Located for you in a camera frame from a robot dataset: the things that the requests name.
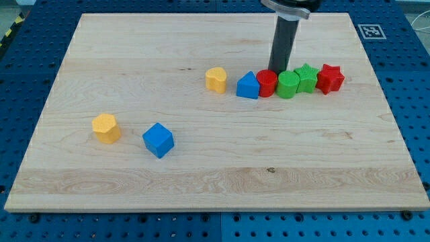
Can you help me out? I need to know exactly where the white cable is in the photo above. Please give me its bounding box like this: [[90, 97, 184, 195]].
[[410, 9, 430, 34]]

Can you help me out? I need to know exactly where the light wooden board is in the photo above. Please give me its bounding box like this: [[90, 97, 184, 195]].
[[5, 13, 429, 212]]

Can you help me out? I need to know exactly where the red cylinder block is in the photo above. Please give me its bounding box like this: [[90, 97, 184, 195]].
[[256, 69, 277, 97]]

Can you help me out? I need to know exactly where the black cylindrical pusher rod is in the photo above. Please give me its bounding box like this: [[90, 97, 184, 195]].
[[268, 17, 298, 75]]

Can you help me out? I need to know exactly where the white fiducial marker tag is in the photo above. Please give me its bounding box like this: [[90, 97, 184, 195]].
[[358, 24, 386, 40]]

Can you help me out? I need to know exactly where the red star block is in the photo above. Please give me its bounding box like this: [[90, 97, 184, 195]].
[[316, 64, 345, 95]]

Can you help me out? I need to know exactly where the green star block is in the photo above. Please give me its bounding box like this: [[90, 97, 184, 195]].
[[294, 63, 320, 93]]

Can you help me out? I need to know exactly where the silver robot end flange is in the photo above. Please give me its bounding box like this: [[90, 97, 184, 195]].
[[260, 0, 322, 21]]

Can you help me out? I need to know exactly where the yellow heart block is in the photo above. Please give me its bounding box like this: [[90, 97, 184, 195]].
[[205, 67, 227, 93]]

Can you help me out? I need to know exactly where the blue cube block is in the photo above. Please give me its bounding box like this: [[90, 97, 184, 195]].
[[142, 122, 175, 159]]

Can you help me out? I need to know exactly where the blue triangle block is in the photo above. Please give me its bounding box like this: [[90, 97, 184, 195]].
[[236, 71, 260, 99]]

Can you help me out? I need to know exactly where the yellow hexagon block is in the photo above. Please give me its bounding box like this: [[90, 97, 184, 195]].
[[91, 113, 122, 144]]

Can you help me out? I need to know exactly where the green cylinder block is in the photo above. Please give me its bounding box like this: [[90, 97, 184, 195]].
[[275, 71, 300, 99]]

